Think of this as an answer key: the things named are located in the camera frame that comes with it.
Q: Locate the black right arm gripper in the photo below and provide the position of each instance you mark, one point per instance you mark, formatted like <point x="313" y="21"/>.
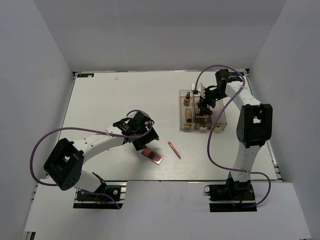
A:
<point x="206" y="99"/>

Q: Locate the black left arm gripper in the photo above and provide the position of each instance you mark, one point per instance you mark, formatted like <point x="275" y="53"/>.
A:
<point x="150" y="135"/>

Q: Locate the brown nude eyeshadow palette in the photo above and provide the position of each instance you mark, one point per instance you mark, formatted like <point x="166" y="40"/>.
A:
<point x="203" y="120"/>

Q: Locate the beige foundation tube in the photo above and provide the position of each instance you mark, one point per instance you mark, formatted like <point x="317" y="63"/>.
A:
<point x="188" y="115"/>

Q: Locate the foundation bottle with black cap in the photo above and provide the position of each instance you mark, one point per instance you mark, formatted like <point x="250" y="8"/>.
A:
<point x="187" y="99"/>

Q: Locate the rose gold blush palette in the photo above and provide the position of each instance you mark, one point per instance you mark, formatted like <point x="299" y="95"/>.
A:
<point x="152" y="155"/>

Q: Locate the colourful glitter eyeshadow palette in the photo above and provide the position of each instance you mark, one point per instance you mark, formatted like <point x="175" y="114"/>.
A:
<point x="198" y="111"/>

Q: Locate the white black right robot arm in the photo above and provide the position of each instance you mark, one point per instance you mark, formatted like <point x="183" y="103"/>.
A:
<point x="254" y="126"/>

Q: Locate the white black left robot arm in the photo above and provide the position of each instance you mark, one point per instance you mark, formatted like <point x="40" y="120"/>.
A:
<point x="65" y="163"/>

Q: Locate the smoky acrylic tray middle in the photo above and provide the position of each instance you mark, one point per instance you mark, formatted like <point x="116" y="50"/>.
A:
<point x="200" y="126"/>

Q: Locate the smoky acrylic tray left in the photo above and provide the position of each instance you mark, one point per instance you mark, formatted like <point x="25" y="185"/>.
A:
<point x="183" y="124"/>

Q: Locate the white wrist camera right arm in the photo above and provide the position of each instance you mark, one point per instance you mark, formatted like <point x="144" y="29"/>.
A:
<point x="198" y="88"/>

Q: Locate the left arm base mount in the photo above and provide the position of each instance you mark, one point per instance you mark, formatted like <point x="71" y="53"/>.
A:
<point x="110" y="196"/>

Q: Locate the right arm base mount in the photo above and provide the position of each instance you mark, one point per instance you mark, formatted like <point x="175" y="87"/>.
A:
<point x="235" y="201"/>

